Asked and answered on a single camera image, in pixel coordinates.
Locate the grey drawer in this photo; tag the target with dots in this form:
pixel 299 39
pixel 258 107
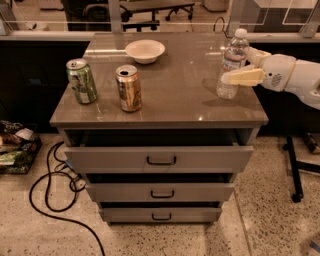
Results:
pixel 165 160
pixel 161 215
pixel 160 192

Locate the black wheeled stand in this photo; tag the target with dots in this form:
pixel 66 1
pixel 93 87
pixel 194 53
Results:
pixel 296 166

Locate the white paper bowl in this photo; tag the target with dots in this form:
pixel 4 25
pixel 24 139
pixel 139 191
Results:
pixel 145 51

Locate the clear plastic water bottle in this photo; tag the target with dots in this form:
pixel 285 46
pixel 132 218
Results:
pixel 234 57

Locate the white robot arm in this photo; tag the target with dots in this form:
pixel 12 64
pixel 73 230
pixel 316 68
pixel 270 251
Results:
pixel 304 82

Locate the grey drawer cabinet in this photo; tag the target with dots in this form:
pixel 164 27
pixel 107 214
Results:
pixel 179 108

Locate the gold soda can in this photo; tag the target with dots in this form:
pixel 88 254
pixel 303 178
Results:
pixel 129 88

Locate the top grey drawer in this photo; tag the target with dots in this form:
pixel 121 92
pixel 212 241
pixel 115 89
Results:
pixel 165 160

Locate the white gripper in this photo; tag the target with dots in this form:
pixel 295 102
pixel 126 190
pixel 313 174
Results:
pixel 277 72

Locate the green soda can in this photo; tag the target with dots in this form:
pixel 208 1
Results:
pixel 81 80

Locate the middle grey drawer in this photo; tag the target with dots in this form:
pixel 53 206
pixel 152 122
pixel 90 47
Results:
pixel 160 192

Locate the bottom grey drawer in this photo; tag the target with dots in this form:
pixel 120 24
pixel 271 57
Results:
pixel 161 215

